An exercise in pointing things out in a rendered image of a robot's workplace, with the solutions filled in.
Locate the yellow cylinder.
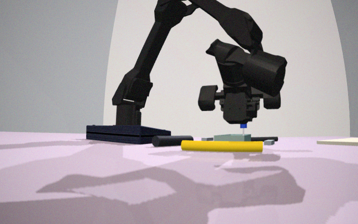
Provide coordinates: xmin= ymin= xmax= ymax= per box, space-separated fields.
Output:
xmin=181 ymin=140 xmax=263 ymax=152

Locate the keyboard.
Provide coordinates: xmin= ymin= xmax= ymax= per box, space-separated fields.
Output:
xmin=213 ymin=134 xmax=251 ymax=142

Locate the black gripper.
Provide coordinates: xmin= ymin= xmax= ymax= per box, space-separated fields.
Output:
xmin=198 ymin=79 xmax=281 ymax=112

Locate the blue stylus with white tip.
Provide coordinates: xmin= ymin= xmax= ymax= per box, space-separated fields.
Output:
xmin=240 ymin=124 xmax=247 ymax=134

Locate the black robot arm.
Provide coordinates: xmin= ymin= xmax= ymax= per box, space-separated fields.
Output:
xmin=112 ymin=0 xmax=287 ymax=126

